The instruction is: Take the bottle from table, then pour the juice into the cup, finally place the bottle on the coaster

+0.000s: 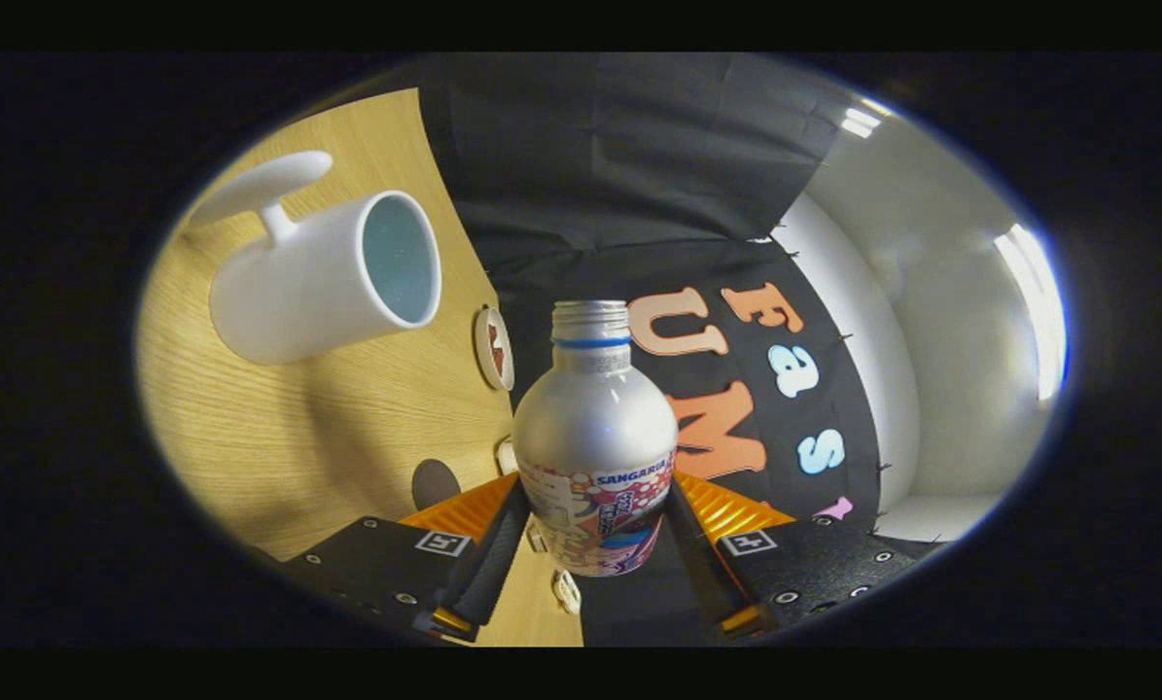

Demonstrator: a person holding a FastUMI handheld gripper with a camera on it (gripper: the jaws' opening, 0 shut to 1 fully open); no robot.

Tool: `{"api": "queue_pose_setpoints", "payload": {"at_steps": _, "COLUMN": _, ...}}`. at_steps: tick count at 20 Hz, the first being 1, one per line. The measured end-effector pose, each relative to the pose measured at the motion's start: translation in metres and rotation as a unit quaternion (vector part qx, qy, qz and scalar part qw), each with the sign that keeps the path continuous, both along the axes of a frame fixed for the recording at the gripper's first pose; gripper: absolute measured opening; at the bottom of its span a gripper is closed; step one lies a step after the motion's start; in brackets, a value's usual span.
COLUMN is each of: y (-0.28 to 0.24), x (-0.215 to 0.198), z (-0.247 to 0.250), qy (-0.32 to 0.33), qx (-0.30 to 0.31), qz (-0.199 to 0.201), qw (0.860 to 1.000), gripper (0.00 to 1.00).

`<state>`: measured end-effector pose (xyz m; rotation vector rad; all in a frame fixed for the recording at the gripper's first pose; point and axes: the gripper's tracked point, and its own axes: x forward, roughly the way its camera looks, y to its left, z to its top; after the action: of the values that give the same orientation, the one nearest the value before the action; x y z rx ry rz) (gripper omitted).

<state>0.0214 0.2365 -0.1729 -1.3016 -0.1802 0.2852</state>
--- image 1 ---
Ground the small ceiling light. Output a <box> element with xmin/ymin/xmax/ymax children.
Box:
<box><xmin>841</xmin><ymin>97</ymin><xmax>883</xmax><ymax>139</ymax></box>

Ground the black backdrop cloth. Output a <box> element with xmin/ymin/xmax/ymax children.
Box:
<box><xmin>415</xmin><ymin>52</ymin><xmax>951</xmax><ymax>648</ymax></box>

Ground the dark round coaster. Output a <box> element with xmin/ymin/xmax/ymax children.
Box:
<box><xmin>412</xmin><ymin>459</ymin><xmax>462</xmax><ymax>511</ymax></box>

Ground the wooden table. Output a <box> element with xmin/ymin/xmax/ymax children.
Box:
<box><xmin>138</xmin><ymin>87</ymin><xmax>586</xmax><ymax>648</ymax></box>

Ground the silver juice bottle printed label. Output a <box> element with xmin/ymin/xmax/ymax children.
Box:
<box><xmin>512</xmin><ymin>299</ymin><xmax>679</xmax><ymax>578</ymax></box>

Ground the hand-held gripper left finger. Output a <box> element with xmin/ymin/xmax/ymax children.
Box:
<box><xmin>284</xmin><ymin>473</ymin><xmax>531</xmax><ymax>643</ymax></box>

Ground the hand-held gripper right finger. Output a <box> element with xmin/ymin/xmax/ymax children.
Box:
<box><xmin>666</xmin><ymin>472</ymin><xmax>946</xmax><ymax>638</ymax></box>

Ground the white round plate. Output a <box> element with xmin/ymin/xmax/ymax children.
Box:
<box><xmin>474</xmin><ymin>305</ymin><xmax>515</xmax><ymax>392</ymax></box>

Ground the white cup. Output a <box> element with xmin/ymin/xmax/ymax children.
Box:
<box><xmin>187</xmin><ymin>151</ymin><xmax>442</xmax><ymax>366</ymax></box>

